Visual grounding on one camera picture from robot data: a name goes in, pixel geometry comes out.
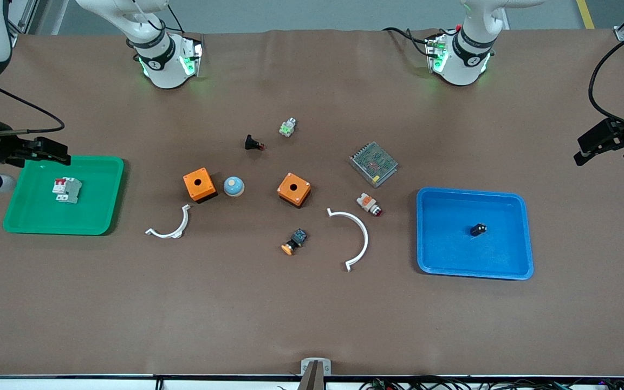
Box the white circuit breaker red switches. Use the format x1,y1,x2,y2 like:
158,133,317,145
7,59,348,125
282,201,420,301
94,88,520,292
52,177,83,205

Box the green plastic tray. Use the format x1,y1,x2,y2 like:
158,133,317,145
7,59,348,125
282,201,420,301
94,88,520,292
2,155,125,236

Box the small white curved clip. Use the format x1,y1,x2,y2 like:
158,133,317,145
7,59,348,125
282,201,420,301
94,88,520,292
145,204,191,239

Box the blue plastic tray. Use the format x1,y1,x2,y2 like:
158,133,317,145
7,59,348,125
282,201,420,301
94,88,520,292
416,187,535,281

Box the blue dome buzzer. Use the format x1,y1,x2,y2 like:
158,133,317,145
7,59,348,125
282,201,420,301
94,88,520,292
223,176,246,198

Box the metal mesh power supply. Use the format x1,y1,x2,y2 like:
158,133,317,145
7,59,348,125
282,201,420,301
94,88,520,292
349,141,399,189

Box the orange red push button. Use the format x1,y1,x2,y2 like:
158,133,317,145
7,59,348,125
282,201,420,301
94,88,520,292
356,192,384,218

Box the large white curved clip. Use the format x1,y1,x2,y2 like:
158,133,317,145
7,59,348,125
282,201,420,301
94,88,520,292
327,207,369,272

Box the yellow mushroom push button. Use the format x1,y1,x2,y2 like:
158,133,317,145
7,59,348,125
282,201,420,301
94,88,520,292
281,228,308,256

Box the brown table cover mat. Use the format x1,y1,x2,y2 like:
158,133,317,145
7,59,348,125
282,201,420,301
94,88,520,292
0,28,624,378

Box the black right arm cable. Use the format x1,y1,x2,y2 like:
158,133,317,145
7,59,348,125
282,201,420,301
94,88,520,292
0,80,66,134

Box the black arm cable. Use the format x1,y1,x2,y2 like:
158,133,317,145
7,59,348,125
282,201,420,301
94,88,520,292
0,80,66,134
588,21,624,133

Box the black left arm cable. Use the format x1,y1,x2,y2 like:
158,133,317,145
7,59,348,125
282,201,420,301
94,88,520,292
588,21,624,133

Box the orange push-button enclosure box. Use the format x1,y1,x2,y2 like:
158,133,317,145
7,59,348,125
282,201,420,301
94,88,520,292
183,167,218,204
277,172,312,209

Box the black cable bundle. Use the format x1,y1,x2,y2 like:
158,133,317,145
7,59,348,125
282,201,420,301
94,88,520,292
360,376,624,390

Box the grey metal mounting bracket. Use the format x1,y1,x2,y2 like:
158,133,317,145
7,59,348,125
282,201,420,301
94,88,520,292
300,357,332,390

